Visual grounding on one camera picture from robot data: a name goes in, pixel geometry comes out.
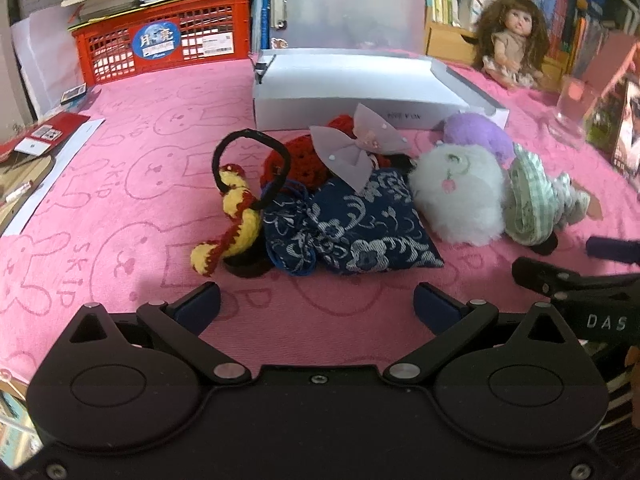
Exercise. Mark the small paint palette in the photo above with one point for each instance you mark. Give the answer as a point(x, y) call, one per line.
point(73, 95)

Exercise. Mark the pink gauze bow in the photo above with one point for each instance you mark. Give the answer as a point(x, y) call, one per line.
point(340, 155)

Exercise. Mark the white fluffy plush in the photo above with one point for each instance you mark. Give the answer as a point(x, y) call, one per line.
point(460, 200)

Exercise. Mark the red plastic crate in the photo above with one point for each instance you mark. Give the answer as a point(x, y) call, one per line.
point(110, 45)

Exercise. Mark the translucent white plastic sheet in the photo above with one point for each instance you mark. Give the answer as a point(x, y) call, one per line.
point(45, 60)

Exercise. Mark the wooden drawer box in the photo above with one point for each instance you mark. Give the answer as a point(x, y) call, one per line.
point(445, 42)

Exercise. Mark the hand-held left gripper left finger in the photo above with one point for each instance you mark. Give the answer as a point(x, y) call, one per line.
point(200, 307)

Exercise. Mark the blue floral pouch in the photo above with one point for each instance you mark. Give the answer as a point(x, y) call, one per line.
point(360, 230)

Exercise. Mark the red crochet bow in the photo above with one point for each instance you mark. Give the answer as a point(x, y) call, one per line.
point(295, 165)

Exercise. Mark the bear sticker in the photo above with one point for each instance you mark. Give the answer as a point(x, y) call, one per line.
point(279, 43)

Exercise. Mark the white cardboard box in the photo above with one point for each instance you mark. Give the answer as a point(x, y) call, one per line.
point(350, 95)

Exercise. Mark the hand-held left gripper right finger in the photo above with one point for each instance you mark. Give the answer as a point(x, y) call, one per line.
point(434, 307)

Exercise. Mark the brown haired doll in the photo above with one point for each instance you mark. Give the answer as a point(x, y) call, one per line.
point(510, 35)

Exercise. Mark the pink board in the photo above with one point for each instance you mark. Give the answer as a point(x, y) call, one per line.
point(612, 65)

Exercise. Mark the white paper strip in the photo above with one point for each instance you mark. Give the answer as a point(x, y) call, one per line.
point(65, 165)

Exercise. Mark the purple plush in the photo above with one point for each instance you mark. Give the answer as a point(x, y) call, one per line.
point(475, 132)

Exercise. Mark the yellow red crochet toy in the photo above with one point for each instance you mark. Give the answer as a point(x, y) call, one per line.
point(240, 220)

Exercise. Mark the standing picture book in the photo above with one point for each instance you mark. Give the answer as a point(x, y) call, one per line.
point(625, 130)

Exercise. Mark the green checkered cloth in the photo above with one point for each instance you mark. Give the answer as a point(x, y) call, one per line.
point(525, 200)

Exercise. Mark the clear glass cup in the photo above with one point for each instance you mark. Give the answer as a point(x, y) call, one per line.
point(570, 110)

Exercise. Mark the brown cardboard sheet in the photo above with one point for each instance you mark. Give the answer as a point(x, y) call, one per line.
point(20, 185)

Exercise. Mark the black hair band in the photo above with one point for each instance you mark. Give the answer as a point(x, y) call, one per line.
point(250, 132)

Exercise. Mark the clear plastic clipboard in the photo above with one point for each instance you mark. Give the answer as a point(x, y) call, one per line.
point(350, 10)

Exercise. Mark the red booklet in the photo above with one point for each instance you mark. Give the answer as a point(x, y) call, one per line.
point(55, 127)

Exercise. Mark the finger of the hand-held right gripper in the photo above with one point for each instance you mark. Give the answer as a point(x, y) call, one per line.
point(612, 250)
point(542, 277)

